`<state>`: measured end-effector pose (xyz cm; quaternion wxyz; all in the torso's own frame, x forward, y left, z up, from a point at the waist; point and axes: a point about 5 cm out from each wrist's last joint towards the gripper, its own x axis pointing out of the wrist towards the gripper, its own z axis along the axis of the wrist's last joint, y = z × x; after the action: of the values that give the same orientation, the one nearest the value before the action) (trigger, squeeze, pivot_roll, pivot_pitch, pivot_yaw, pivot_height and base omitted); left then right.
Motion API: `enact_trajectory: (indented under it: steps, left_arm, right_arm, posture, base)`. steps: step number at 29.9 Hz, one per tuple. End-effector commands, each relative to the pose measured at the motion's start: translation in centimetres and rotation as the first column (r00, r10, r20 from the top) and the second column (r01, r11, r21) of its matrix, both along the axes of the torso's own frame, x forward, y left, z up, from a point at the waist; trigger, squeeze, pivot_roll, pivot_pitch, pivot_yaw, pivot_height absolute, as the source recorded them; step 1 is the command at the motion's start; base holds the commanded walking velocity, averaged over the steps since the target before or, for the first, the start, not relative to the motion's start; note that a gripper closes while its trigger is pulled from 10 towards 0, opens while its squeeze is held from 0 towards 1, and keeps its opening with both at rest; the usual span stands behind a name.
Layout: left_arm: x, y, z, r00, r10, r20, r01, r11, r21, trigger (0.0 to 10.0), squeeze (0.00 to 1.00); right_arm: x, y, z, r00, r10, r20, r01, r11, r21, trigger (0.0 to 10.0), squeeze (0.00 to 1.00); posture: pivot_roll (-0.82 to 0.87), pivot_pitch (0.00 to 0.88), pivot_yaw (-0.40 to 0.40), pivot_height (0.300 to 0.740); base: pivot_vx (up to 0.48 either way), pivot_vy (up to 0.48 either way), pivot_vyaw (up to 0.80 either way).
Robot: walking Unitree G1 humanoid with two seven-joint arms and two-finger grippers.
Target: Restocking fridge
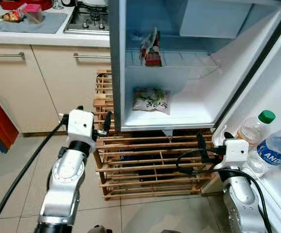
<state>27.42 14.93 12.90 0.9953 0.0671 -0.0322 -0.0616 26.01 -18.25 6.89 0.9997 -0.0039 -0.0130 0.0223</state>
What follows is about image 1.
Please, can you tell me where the pink-lidded clear container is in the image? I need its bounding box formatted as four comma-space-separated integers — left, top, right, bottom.
23, 4, 45, 24

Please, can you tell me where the grey small fridge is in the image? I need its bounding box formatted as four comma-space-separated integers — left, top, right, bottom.
108, 0, 281, 139

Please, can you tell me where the green-capped clear bottle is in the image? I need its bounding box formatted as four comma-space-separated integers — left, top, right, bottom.
237, 110, 276, 146

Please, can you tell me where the grey dish mat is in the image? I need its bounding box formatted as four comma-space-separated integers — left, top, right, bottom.
0, 12, 69, 34

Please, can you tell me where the wooden slatted rack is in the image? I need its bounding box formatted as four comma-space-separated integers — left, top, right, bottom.
93, 69, 216, 200

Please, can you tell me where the steel bar cabinet handle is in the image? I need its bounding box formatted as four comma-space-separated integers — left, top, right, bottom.
0, 52, 25, 60
73, 53, 111, 61

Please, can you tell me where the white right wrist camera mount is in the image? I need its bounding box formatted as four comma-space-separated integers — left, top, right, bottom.
222, 138, 250, 170

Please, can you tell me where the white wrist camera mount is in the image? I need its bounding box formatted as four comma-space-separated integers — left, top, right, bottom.
222, 138, 250, 170
67, 110, 96, 146

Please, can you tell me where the beige cabinet door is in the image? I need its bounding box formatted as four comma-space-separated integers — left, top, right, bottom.
32, 45, 112, 117
0, 45, 61, 134

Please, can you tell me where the blue-labelled water bottle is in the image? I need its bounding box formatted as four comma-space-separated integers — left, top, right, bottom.
245, 125, 281, 178

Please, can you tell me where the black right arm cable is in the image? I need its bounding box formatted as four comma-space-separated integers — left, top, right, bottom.
176, 147, 273, 233

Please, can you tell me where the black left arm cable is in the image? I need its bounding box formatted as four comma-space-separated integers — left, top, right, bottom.
0, 116, 68, 233

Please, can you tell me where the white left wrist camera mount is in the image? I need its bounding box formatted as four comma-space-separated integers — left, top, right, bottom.
67, 110, 96, 146

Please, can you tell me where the clear fridge shelf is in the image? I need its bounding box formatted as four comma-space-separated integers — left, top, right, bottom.
126, 49, 219, 68

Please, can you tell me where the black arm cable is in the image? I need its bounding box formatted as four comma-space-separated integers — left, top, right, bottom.
0, 116, 68, 233
176, 147, 273, 233

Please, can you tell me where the steel gas stove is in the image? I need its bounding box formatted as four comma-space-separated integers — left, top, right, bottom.
64, 0, 111, 35

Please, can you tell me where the white freezer compartment flap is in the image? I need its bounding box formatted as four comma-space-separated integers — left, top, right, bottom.
179, 0, 254, 38

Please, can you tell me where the green white food bag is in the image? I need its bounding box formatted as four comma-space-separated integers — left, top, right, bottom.
132, 86, 172, 115

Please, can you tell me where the clear red snack bag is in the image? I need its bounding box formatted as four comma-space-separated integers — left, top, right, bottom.
140, 28, 163, 67

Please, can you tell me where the red kitchen appliance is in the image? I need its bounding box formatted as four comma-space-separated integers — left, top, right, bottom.
0, 0, 53, 11

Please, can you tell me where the white fridge door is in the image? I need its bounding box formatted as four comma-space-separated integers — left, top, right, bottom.
211, 17, 281, 233

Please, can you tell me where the red food package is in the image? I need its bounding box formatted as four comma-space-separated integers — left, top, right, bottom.
0, 10, 25, 23

